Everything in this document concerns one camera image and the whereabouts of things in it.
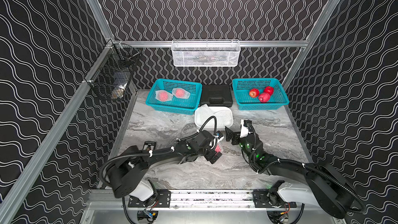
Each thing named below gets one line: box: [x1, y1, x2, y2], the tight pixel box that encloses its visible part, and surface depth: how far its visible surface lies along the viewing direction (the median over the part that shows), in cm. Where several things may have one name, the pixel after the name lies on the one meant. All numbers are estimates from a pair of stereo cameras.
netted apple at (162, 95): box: [154, 89, 174, 102], surface depth 112 cm
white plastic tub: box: [194, 106, 234, 132], surface depth 100 cm
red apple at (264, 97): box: [258, 92, 270, 104], surface depth 112 cm
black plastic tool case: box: [200, 84, 234, 108], surface depth 109 cm
